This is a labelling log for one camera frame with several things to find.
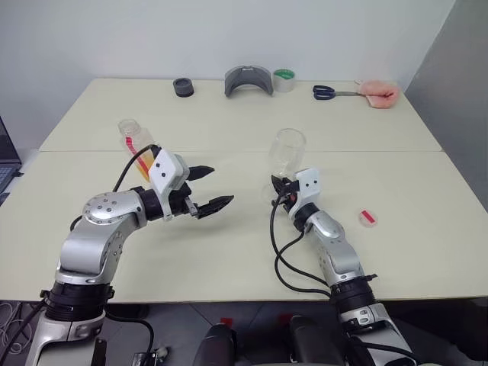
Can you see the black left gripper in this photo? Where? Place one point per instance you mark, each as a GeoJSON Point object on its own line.
{"type": "Point", "coordinates": [180, 201]}

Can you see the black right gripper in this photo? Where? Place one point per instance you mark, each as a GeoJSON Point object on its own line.
{"type": "Point", "coordinates": [286, 200]}

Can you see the clear bottle with orange drink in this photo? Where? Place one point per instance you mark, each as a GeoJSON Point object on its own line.
{"type": "Point", "coordinates": [133, 141]}

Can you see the clear bottle cap red label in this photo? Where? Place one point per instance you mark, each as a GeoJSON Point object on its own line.
{"type": "Point", "coordinates": [368, 219]}

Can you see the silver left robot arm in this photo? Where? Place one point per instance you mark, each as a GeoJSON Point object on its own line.
{"type": "Point", "coordinates": [110, 207]}

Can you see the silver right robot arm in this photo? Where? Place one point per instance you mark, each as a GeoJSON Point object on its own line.
{"type": "Point", "coordinates": [331, 232]}

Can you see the silver tape roll green core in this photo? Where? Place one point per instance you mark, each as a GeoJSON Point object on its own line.
{"type": "Point", "coordinates": [285, 84]}

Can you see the black round container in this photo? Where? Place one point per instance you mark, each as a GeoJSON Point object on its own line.
{"type": "Point", "coordinates": [183, 88]}

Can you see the grey curved visor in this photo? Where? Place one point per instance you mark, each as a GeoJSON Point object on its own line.
{"type": "Point", "coordinates": [248, 76]}

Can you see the pink fluffy cloth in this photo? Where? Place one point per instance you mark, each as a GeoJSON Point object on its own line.
{"type": "Point", "coordinates": [379, 93]}

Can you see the small red patch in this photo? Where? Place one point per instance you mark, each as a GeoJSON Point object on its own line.
{"type": "Point", "coordinates": [227, 321]}

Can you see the dark rounded shape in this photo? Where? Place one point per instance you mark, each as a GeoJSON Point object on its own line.
{"type": "Point", "coordinates": [312, 343]}
{"type": "Point", "coordinates": [213, 347]}

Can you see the small grey caster wheel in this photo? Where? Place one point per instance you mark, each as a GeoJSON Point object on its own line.
{"type": "Point", "coordinates": [162, 352]}

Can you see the dark laptop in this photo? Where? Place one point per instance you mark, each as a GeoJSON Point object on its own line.
{"type": "Point", "coordinates": [7, 156]}

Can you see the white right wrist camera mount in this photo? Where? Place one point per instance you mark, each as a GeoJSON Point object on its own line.
{"type": "Point", "coordinates": [309, 185]}

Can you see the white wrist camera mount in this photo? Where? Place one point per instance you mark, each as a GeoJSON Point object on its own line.
{"type": "Point", "coordinates": [309, 185]}
{"type": "Point", "coordinates": [165, 171]}

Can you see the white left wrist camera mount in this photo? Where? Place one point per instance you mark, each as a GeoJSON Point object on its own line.
{"type": "Point", "coordinates": [165, 171]}

